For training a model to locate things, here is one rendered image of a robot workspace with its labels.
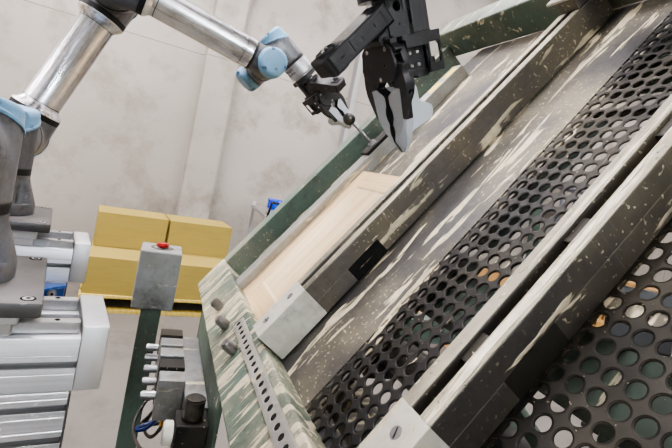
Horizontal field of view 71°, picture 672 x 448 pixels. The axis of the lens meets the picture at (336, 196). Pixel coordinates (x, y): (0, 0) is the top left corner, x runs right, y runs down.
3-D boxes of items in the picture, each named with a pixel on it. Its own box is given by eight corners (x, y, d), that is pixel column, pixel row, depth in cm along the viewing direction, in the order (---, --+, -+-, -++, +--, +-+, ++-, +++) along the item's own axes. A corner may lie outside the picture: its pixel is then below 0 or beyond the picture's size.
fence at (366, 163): (244, 289, 137) (235, 280, 136) (459, 76, 153) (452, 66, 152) (247, 294, 132) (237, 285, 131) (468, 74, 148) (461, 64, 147)
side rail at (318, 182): (246, 279, 162) (223, 257, 159) (456, 71, 181) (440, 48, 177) (248, 284, 157) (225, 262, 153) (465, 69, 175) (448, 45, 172)
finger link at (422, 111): (444, 143, 65) (434, 76, 62) (411, 156, 62) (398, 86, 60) (429, 142, 67) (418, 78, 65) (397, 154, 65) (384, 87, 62)
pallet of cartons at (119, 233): (72, 281, 378) (86, 203, 376) (210, 288, 438) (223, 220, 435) (75, 316, 312) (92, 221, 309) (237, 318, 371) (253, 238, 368)
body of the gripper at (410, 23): (447, 73, 62) (433, -24, 59) (396, 87, 59) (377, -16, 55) (410, 77, 69) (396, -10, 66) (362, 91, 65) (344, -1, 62)
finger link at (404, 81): (421, 117, 60) (409, 46, 58) (411, 120, 60) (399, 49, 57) (398, 117, 64) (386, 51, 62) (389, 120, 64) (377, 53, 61)
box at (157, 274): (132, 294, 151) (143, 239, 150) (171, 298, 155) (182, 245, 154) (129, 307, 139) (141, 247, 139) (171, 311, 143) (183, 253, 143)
